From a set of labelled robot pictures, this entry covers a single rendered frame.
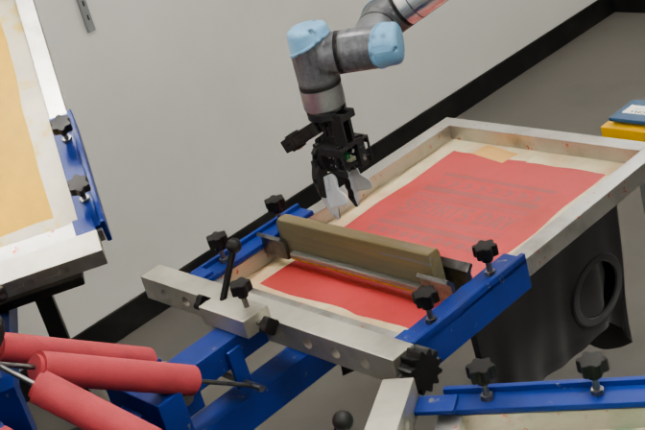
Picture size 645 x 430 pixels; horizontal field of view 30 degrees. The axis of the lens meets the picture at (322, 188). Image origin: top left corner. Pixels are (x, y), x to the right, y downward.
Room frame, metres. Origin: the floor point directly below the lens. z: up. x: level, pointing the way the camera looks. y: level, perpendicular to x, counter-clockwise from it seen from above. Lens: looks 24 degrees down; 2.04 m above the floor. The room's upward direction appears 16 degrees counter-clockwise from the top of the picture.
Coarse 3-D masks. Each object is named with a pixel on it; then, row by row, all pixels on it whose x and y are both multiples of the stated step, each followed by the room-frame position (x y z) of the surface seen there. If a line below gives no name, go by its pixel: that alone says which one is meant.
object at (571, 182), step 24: (528, 168) 2.30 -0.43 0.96; (552, 168) 2.27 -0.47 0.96; (576, 192) 2.13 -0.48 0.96; (528, 216) 2.09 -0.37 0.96; (552, 216) 2.06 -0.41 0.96; (504, 240) 2.02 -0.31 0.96; (480, 264) 1.96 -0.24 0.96; (360, 288) 1.99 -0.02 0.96; (384, 288) 1.97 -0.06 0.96; (360, 312) 1.90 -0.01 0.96; (384, 312) 1.88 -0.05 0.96; (408, 312) 1.86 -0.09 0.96
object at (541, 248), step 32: (448, 128) 2.56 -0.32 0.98; (480, 128) 2.50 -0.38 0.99; (512, 128) 2.45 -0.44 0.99; (384, 160) 2.47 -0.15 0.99; (416, 160) 2.49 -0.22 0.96; (608, 160) 2.23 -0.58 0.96; (640, 160) 2.12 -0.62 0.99; (608, 192) 2.03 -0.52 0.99; (576, 224) 1.96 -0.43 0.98; (256, 256) 2.19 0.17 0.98; (544, 256) 1.90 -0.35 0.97; (352, 320) 1.82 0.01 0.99
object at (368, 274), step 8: (296, 256) 2.12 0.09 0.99; (304, 256) 2.10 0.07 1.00; (312, 256) 2.09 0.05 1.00; (320, 264) 2.07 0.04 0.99; (328, 264) 2.05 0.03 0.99; (336, 264) 2.03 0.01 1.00; (344, 264) 2.03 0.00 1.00; (352, 272) 1.99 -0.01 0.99; (360, 272) 1.98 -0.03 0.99; (368, 272) 1.97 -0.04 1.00; (376, 272) 1.96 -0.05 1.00; (376, 280) 1.95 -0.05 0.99; (384, 280) 1.93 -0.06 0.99; (392, 280) 1.91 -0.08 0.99; (400, 280) 1.90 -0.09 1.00; (408, 280) 1.90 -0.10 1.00; (408, 288) 1.88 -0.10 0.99; (416, 288) 1.87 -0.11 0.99
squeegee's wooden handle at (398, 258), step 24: (288, 216) 2.16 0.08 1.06; (288, 240) 2.15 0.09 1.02; (312, 240) 2.09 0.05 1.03; (336, 240) 2.03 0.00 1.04; (360, 240) 1.98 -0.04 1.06; (384, 240) 1.95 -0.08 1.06; (360, 264) 1.99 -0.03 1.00; (384, 264) 1.94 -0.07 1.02; (408, 264) 1.89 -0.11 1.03; (432, 264) 1.85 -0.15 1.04
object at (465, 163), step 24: (432, 168) 2.43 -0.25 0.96; (456, 168) 2.40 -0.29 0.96; (480, 168) 2.36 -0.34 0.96; (504, 168) 2.33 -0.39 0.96; (408, 192) 2.35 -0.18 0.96; (360, 216) 2.29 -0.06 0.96; (408, 240) 2.13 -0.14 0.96; (288, 264) 2.17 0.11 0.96; (288, 288) 2.07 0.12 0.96; (312, 288) 2.04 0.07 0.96; (336, 288) 2.02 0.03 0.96
